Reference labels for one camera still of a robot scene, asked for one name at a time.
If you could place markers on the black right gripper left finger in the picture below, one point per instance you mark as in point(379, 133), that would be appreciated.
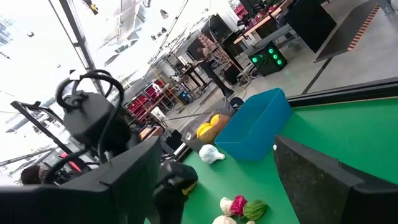
point(93, 199)

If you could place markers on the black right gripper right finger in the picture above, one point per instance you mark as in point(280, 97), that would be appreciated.
point(326, 193)

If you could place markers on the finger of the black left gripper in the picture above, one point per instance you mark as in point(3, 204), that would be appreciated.
point(169, 207)

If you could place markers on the small green pepper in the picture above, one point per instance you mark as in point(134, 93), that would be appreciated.
point(255, 210)

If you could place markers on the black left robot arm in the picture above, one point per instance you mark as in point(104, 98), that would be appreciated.
point(93, 121)

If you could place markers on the person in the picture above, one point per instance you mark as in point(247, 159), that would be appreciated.
point(31, 174)

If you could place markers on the shelf with red bins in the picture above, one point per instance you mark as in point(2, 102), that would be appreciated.
point(140, 105)

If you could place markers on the blue plastic basket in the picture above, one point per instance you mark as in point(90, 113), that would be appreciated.
point(255, 124)

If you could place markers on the dark blue round object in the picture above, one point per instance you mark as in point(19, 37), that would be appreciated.
point(237, 102)

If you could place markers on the black computer green lights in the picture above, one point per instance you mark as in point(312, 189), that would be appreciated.
point(264, 67)

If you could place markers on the black monitor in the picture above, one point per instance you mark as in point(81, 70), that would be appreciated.
point(217, 28)

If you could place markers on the black ramp striped edge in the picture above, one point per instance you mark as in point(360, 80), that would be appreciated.
point(345, 34)

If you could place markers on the large black cabinet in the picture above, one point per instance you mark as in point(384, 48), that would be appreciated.
point(311, 21)

